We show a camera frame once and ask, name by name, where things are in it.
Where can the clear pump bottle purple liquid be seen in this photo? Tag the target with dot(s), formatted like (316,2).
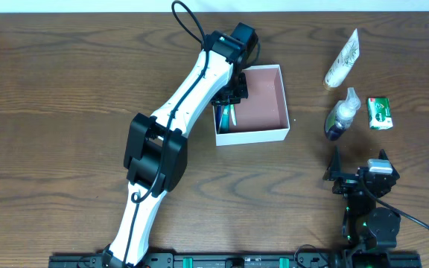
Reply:
(342,115)

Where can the small toothpaste tube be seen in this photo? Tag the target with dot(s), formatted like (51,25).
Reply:
(224,122)

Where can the green Dettol soap bar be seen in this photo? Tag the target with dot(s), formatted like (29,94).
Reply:
(379,113)

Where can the green white toothbrush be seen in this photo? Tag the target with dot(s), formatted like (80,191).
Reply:
(232,114)

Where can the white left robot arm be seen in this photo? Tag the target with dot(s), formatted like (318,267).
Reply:
(156,152)

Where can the white box pink interior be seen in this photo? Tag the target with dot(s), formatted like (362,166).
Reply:
(263,116)

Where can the white floral lotion tube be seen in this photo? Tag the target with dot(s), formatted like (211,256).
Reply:
(343,64)

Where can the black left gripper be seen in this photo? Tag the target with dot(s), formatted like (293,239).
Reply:
(230,95)

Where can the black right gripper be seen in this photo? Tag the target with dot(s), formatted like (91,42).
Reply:
(351,179)

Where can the black mounting rail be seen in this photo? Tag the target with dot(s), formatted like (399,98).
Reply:
(301,259)

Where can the blue disposable razor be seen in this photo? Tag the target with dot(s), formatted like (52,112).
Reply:
(218,117)

